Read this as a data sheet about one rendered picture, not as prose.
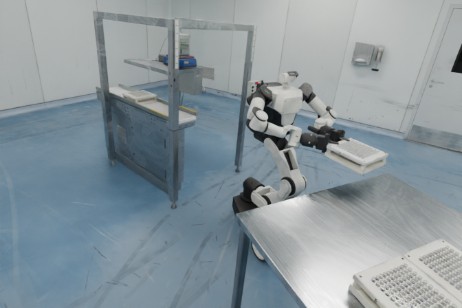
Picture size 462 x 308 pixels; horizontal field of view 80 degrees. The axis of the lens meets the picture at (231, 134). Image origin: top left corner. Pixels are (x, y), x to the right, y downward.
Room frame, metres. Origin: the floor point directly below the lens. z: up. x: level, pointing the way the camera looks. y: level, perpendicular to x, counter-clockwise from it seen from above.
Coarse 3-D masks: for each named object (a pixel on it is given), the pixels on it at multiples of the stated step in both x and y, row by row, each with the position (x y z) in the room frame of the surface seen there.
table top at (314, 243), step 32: (320, 192) 1.26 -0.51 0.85; (352, 192) 1.28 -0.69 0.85; (384, 192) 1.31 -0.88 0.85; (416, 192) 1.34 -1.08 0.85; (256, 224) 0.96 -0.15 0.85; (288, 224) 0.98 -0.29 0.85; (320, 224) 1.00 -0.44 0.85; (352, 224) 1.02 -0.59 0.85; (384, 224) 1.04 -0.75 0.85; (416, 224) 1.06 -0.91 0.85; (448, 224) 1.08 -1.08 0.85; (288, 256) 0.80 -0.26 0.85; (320, 256) 0.81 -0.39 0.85; (352, 256) 0.83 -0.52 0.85; (384, 256) 0.84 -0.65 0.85; (288, 288) 0.68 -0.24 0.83; (320, 288) 0.67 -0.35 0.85
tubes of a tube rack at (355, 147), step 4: (344, 144) 1.49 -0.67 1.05; (348, 144) 1.49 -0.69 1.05; (352, 144) 1.50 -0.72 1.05; (356, 144) 1.52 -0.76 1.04; (360, 144) 1.51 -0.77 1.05; (348, 148) 1.43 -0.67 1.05; (352, 148) 1.44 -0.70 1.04; (356, 148) 1.44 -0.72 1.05; (360, 148) 1.45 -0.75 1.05; (364, 148) 1.45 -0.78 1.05; (368, 148) 1.46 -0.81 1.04; (356, 152) 1.39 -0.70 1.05; (360, 152) 1.40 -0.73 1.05; (364, 152) 1.41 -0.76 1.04; (368, 152) 1.42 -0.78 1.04
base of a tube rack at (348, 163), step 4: (332, 152) 1.48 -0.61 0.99; (328, 156) 1.46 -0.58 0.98; (332, 156) 1.44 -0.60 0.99; (336, 156) 1.43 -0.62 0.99; (336, 160) 1.41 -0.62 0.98; (340, 160) 1.39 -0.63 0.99; (344, 160) 1.39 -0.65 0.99; (348, 160) 1.39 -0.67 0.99; (380, 160) 1.43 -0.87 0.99; (344, 164) 1.37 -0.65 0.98; (348, 164) 1.35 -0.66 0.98; (352, 164) 1.35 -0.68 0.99; (356, 164) 1.35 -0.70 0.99; (368, 164) 1.36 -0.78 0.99; (372, 164) 1.37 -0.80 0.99; (376, 164) 1.37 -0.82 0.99; (380, 164) 1.39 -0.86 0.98; (352, 168) 1.33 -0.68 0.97; (356, 168) 1.31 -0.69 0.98; (368, 168) 1.32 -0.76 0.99; (372, 168) 1.34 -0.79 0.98; (360, 172) 1.29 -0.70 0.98; (364, 172) 1.30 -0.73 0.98
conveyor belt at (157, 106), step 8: (112, 88) 3.08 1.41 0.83; (120, 88) 3.11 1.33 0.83; (112, 96) 2.78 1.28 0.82; (144, 104) 2.58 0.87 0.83; (152, 104) 2.60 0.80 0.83; (160, 104) 2.62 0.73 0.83; (160, 112) 2.39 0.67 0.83; (184, 112) 2.45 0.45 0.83; (184, 120) 2.26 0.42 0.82; (192, 120) 2.33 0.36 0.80
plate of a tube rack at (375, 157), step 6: (330, 144) 1.49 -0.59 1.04; (336, 144) 1.49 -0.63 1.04; (336, 150) 1.42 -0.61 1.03; (342, 150) 1.42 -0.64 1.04; (378, 150) 1.47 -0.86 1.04; (348, 156) 1.36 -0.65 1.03; (354, 156) 1.36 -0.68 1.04; (372, 156) 1.38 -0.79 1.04; (378, 156) 1.38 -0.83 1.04; (384, 156) 1.40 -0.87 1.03; (360, 162) 1.30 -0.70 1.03; (366, 162) 1.29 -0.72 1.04; (372, 162) 1.33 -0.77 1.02
